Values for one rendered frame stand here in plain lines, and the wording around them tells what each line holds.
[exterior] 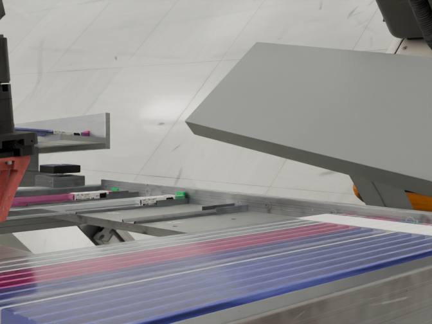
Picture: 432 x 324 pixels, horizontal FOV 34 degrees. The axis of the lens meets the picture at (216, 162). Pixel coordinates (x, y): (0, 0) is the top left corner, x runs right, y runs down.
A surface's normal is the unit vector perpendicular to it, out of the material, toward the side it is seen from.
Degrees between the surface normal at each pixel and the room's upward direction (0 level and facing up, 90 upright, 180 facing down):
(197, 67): 0
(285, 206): 44
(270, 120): 0
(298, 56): 0
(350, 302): 90
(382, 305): 90
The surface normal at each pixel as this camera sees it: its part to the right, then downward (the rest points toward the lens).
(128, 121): -0.48, -0.68
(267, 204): -0.69, 0.03
